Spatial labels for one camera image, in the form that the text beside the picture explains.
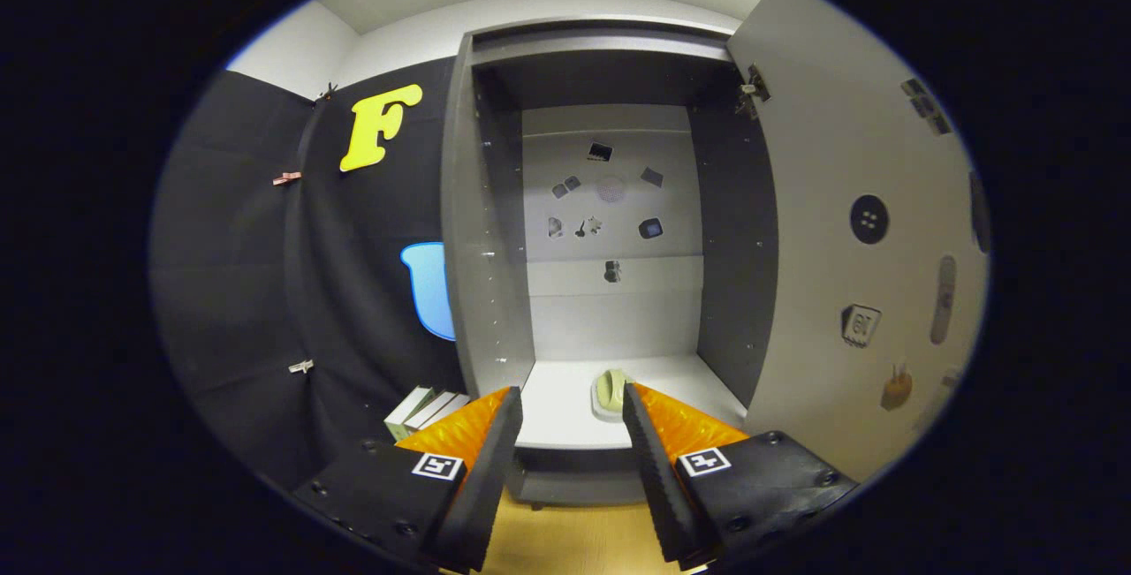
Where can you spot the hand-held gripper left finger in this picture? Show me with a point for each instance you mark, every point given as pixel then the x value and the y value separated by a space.
pixel 486 487

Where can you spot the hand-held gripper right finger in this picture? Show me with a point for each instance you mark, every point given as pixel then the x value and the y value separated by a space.
pixel 658 478

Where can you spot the pale green plastic object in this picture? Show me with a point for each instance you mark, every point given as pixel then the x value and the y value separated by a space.
pixel 610 391

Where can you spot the green book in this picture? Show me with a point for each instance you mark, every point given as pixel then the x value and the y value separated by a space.
pixel 405 416

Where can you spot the grey cabinet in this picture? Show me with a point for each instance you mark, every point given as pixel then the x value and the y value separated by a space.
pixel 610 310

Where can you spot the white clothespin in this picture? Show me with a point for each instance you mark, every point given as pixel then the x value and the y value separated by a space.
pixel 300 366

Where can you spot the black backdrop cloth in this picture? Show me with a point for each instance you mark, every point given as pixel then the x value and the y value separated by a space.
pixel 230 275

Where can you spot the red clothespin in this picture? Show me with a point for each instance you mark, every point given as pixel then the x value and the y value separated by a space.
pixel 287 178

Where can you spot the metal door hinge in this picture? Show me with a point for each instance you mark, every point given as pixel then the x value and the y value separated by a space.
pixel 755 91

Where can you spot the black clip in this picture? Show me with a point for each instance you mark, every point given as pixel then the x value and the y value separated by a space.
pixel 327 92

